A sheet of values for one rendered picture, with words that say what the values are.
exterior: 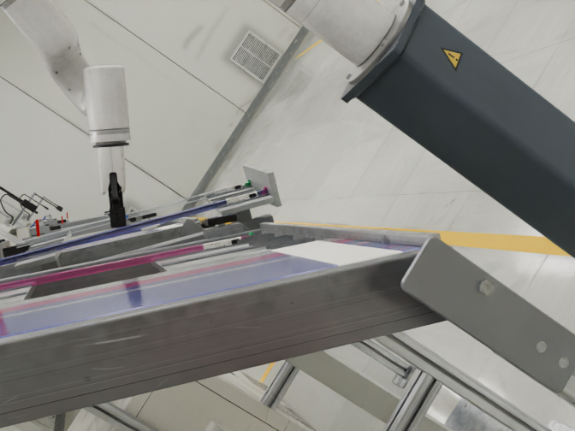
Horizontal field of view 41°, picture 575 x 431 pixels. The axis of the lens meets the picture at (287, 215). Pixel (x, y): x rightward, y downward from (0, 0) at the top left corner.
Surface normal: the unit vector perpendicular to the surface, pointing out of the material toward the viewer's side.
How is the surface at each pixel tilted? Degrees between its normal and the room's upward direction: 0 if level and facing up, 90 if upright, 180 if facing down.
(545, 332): 90
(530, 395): 0
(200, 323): 90
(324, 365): 90
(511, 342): 90
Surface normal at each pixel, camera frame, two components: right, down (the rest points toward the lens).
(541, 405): -0.81, -0.54
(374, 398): 0.19, 0.11
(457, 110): -0.36, 0.75
